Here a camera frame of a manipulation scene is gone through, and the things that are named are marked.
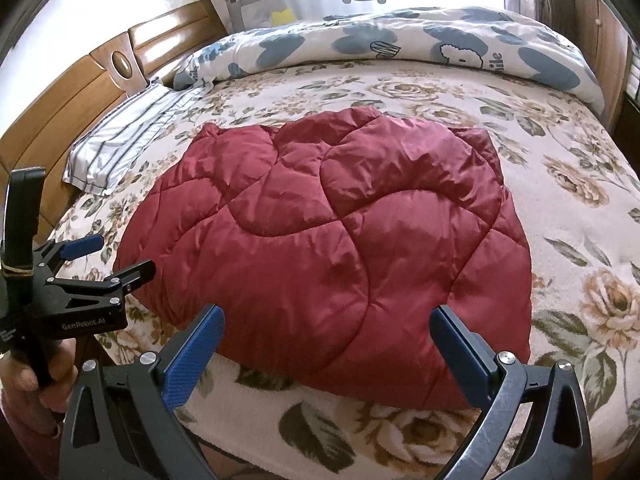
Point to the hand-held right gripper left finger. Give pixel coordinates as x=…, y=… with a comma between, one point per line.
x=192, y=355

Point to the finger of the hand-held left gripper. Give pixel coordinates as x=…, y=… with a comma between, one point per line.
x=132, y=275
x=82, y=246

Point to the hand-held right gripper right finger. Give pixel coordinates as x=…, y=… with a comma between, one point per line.
x=457, y=350

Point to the dark red quilted jacket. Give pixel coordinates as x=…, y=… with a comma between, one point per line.
x=325, y=240

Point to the person's left forearm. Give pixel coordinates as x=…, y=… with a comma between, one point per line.
x=25, y=440

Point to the person's left hand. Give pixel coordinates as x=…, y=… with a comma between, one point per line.
x=62, y=370

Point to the striped white pillow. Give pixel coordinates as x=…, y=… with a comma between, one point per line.
x=120, y=135

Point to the floral bed blanket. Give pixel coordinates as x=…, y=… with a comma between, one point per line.
x=575, y=240

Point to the wooden headboard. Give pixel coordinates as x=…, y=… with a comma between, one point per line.
x=170, y=40

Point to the white duvet with blue print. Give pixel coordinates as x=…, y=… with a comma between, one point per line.
x=320, y=40

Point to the wooden wardrobe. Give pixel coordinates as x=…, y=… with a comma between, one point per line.
x=595, y=35

